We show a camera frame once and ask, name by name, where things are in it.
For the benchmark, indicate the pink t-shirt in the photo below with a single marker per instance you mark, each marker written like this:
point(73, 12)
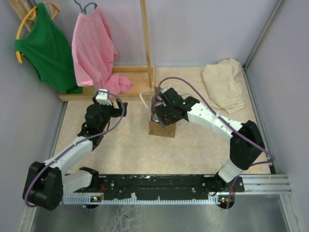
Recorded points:
point(94, 53)

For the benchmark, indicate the grey hanger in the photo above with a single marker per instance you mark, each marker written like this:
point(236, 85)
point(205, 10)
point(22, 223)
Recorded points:
point(84, 8)

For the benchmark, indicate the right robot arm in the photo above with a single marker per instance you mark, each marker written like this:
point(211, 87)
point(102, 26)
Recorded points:
point(245, 140)

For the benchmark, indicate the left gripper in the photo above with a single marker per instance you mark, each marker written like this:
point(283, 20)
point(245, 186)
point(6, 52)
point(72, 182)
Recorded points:
point(117, 112)

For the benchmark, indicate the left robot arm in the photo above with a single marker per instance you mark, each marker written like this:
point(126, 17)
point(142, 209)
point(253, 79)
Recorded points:
point(48, 182)

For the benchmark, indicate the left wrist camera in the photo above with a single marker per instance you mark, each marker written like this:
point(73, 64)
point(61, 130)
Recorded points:
point(103, 97)

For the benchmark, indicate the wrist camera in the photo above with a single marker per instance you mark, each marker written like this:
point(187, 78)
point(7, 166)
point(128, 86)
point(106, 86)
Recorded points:
point(163, 90)
point(103, 97)

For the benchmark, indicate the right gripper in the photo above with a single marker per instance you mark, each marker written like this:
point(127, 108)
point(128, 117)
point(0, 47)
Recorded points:
point(161, 110)

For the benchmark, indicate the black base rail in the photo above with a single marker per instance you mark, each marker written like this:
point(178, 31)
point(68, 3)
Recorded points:
point(125, 189)

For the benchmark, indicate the front red soda can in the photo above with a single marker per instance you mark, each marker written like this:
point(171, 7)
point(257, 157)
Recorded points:
point(155, 118)

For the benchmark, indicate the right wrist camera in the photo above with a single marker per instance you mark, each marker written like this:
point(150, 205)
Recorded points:
point(163, 90)

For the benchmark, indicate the brown canvas bag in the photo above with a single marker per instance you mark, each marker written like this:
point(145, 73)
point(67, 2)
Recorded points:
point(148, 99)

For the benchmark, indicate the aluminium frame profile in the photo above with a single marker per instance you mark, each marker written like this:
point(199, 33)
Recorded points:
point(254, 184)

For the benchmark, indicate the beige folded cloth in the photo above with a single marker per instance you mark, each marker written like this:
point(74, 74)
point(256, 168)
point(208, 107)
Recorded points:
point(222, 88)

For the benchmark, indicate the back purple soda can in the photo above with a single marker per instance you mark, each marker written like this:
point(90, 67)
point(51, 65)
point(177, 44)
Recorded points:
point(158, 99)

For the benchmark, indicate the green tank top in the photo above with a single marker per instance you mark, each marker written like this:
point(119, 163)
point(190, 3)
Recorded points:
point(49, 52)

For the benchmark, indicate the wooden clothes rack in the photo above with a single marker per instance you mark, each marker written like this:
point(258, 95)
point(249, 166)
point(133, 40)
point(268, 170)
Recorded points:
point(142, 77)

